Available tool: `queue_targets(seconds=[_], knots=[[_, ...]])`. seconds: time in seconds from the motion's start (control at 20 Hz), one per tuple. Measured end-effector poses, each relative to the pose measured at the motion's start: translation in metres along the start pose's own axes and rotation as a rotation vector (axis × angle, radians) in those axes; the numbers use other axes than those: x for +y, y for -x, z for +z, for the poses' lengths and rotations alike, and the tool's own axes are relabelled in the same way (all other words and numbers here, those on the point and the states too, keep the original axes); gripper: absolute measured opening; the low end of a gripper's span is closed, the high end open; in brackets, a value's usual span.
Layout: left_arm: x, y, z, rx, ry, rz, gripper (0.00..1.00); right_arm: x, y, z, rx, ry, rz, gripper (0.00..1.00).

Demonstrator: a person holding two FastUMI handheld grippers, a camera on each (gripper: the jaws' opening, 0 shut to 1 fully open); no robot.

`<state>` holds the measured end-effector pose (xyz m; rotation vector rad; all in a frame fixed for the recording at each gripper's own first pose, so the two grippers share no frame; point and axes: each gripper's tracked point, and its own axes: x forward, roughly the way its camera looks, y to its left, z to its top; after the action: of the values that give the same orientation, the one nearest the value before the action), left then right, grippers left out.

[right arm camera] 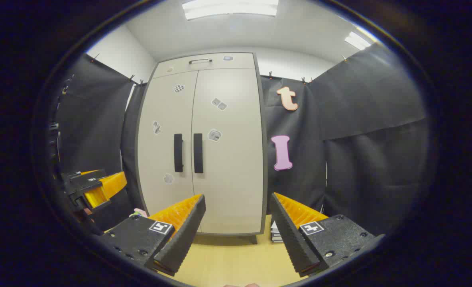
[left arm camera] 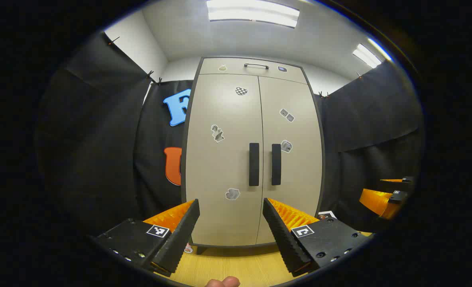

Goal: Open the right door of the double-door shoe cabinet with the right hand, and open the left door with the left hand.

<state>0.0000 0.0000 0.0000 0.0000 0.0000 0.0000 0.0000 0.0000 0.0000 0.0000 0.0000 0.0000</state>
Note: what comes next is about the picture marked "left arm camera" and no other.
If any black backdrop cloth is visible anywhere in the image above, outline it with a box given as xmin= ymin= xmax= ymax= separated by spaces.
xmin=37 ymin=32 xmax=424 ymax=240

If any large ceiling light panel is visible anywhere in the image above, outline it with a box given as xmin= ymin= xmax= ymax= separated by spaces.
xmin=206 ymin=0 xmax=300 ymax=28

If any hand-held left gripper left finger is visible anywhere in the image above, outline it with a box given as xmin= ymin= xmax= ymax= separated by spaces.
xmin=94 ymin=199 xmax=201 ymax=275

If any beige shoe cabinet door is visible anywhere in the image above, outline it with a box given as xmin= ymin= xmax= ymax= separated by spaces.
xmin=185 ymin=74 xmax=264 ymax=247
xmin=257 ymin=76 xmax=323 ymax=244

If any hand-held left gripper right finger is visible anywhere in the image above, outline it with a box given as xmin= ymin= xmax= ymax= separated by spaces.
xmin=263 ymin=198 xmax=373 ymax=277

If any beige double-door shoe cabinet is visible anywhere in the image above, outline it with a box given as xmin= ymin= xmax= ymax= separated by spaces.
xmin=180 ymin=56 xmax=326 ymax=256

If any small ceiling light panel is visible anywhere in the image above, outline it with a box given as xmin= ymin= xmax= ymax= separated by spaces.
xmin=352 ymin=38 xmax=392 ymax=69

